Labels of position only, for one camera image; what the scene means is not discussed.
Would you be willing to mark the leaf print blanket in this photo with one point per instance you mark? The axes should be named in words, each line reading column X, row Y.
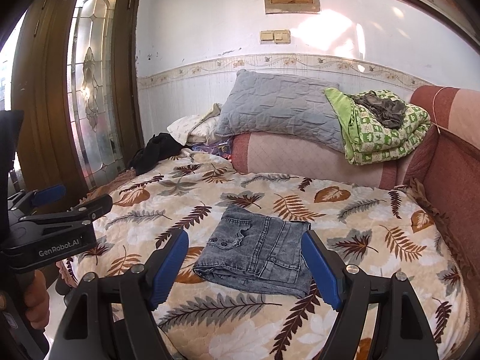
column 381, row 231

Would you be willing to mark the grey quilted pillow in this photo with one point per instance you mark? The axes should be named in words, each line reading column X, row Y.
column 281, row 104

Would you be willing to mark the pink red sofa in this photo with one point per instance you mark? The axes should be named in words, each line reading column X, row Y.
column 446, row 163

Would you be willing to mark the black cloth pile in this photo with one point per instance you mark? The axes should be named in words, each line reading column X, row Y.
column 158, row 148

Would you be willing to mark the green patterned folded quilt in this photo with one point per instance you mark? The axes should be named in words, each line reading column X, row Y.
column 366, row 141

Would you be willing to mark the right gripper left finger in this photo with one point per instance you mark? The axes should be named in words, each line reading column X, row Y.
column 111, row 317

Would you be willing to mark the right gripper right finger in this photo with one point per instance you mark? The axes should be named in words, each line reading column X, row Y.
column 401, row 328

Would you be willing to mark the brown wooden glass door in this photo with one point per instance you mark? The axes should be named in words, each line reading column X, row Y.
column 74, row 79

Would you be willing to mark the beige wall switch panel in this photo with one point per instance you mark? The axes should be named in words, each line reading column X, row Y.
column 275, row 36

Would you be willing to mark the person's left hand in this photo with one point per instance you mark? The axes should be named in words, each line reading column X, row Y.
column 35, row 306

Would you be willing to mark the white floral pillow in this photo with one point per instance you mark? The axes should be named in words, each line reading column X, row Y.
column 196, row 129

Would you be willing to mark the blue denim pants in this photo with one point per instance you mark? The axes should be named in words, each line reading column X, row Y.
column 256, row 253

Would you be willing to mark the dark olive crumpled garment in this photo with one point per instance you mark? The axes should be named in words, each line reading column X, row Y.
column 386, row 108

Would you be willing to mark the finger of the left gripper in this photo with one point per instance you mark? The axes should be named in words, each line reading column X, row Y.
column 24, row 203
column 91, row 211

